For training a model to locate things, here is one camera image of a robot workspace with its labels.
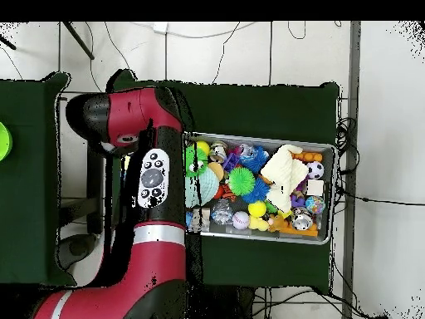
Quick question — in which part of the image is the blue spiky rubber ball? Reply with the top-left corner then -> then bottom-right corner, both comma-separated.
242,179 -> 271,204

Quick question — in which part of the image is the green furry monster toy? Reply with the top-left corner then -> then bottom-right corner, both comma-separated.
185,145 -> 209,177

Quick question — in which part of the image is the cream muslin cloth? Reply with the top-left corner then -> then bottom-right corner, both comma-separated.
258,144 -> 309,213

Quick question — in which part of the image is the grey vertical beam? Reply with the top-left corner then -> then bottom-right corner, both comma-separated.
341,21 -> 363,319

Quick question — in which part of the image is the blue furry monster toy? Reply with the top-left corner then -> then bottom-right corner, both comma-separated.
240,145 -> 270,173

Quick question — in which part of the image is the black upright panel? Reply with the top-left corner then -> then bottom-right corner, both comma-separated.
87,149 -> 105,235

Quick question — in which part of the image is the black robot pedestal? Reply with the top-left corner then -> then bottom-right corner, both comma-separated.
192,284 -> 266,319

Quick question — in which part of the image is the bright green cup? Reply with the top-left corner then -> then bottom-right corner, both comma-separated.
0,121 -> 13,162

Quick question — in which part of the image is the dark green table cloth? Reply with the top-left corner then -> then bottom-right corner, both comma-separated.
0,71 -> 73,288
105,68 -> 341,293

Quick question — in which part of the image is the plain yellow ball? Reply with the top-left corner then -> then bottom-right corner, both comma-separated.
247,199 -> 267,218

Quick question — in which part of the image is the green spiky rubber ball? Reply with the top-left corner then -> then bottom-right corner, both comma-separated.
227,165 -> 256,196

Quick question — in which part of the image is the clear mesh bin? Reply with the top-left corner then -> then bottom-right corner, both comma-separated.
184,131 -> 336,245

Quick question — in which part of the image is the plain wooden cube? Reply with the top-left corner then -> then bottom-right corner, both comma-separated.
306,179 -> 325,197

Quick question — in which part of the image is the grey round base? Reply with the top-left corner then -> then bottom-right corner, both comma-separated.
58,232 -> 97,270

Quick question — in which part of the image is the mint green muslin cloth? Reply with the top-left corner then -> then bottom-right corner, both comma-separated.
185,165 -> 220,209

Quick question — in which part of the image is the small globe print ball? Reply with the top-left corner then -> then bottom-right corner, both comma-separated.
305,195 -> 325,215

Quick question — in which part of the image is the thin black rod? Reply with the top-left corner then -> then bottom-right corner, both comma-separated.
59,21 -> 95,62

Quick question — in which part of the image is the small black white soccer ball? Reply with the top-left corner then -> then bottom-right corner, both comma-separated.
305,161 -> 325,180

